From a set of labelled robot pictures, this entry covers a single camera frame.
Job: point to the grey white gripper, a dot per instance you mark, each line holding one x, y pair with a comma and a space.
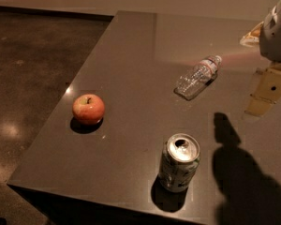
277, 37

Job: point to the clear plastic water bottle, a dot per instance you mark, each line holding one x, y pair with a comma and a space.
198, 78

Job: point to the green 7up can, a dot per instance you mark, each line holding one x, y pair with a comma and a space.
179, 162

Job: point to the red apple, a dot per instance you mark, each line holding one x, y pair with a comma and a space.
88, 109

